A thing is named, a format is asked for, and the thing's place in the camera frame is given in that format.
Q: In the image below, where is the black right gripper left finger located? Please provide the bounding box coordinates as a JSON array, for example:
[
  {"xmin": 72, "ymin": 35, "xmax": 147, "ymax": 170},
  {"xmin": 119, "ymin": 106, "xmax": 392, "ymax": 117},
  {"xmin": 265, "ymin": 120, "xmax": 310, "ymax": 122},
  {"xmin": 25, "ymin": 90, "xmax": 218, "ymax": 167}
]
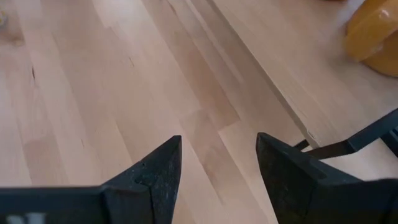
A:
[{"xmin": 0, "ymin": 134, "xmax": 183, "ymax": 224}]

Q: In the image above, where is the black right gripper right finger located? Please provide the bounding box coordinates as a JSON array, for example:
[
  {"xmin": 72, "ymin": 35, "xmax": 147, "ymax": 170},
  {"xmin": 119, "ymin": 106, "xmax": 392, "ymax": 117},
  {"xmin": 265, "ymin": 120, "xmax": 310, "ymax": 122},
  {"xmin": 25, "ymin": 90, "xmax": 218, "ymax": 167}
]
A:
[{"xmin": 256, "ymin": 132, "xmax": 398, "ymax": 224}]

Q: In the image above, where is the amber mug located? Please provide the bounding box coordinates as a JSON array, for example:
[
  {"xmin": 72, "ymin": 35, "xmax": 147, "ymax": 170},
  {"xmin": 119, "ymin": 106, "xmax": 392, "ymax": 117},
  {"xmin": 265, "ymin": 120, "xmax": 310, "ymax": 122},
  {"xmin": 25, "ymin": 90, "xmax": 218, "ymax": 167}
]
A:
[{"xmin": 343, "ymin": 0, "xmax": 398, "ymax": 78}]

